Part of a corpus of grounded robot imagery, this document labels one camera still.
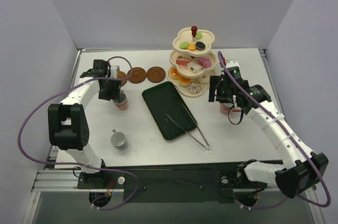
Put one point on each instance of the pink strawberry cake slice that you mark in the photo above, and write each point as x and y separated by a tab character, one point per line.
182	61

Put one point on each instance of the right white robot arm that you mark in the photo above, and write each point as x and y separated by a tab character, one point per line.
301	167

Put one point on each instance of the dark green serving tray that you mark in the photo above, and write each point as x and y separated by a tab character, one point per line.
169	110

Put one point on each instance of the orange glazed donut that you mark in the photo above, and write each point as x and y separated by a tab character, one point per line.
174	73

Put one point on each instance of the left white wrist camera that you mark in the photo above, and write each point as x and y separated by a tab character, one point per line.
114	71

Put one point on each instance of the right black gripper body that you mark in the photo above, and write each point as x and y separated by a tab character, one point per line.
215	90

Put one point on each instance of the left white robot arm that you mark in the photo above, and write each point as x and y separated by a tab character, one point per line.
68	126

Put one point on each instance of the sprinkled white donut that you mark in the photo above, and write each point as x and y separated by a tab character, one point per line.
194	88

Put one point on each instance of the cream three-tier dessert stand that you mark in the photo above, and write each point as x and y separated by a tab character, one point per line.
188	35

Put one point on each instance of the pink floral mug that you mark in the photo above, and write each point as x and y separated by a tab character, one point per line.
226	108

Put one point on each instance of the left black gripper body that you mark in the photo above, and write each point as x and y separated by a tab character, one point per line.
110	92

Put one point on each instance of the orange white blue donut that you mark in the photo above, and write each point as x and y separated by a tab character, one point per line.
184	82

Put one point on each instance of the white block cake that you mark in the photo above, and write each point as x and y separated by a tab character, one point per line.
194	67

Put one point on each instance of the pink block cake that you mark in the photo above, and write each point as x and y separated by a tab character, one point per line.
204	62

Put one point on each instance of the brown coaster front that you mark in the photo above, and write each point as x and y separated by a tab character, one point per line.
156	74

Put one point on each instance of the green macaron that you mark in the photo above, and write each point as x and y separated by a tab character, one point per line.
184	45
199	35

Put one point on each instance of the grey mug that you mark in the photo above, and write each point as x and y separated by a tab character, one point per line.
118	140

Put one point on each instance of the brown coaster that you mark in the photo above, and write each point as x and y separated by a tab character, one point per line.
136	75
121	75
156	74

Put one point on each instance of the orange macaron on stand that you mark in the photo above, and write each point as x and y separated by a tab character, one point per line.
191	47

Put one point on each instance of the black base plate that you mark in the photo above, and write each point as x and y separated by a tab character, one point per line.
185	183

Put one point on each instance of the dark chocolate macaron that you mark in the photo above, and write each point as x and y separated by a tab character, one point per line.
200	45

